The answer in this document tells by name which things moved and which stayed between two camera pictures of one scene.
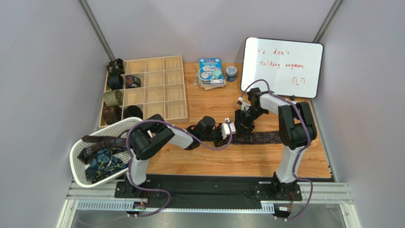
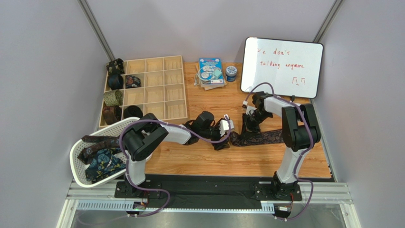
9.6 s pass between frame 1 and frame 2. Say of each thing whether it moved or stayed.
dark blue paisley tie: stayed
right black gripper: moved
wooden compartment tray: stayed
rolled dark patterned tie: stayed
